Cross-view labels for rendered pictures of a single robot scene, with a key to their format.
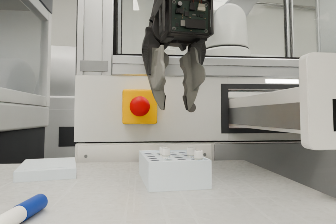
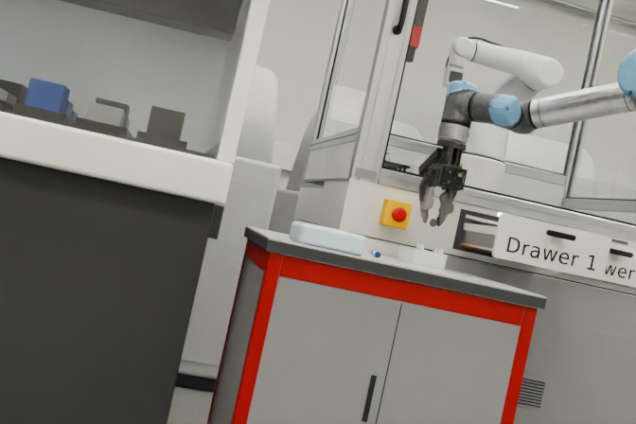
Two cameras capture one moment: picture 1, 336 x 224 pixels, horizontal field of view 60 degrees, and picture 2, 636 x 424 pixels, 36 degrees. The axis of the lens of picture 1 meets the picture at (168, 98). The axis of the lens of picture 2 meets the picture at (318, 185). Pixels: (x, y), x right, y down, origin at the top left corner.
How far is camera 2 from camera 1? 2.08 m
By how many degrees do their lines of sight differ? 3
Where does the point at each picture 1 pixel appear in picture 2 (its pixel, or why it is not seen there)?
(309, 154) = (519, 281)
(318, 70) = (505, 222)
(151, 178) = (415, 256)
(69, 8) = not seen: outside the picture
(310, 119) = (497, 243)
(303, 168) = not seen: hidden behind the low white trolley
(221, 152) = (449, 263)
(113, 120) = (371, 220)
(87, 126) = (351, 220)
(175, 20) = (445, 179)
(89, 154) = not seen: hidden behind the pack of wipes
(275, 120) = (486, 243)
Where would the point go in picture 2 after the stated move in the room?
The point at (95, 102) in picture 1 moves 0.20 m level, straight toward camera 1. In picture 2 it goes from (361, 203) to (387, 206)
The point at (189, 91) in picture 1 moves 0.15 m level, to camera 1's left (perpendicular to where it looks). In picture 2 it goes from (442, 215) to (384, 203)
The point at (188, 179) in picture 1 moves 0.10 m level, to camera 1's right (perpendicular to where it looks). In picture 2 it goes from (433, 261) to (472, 270)
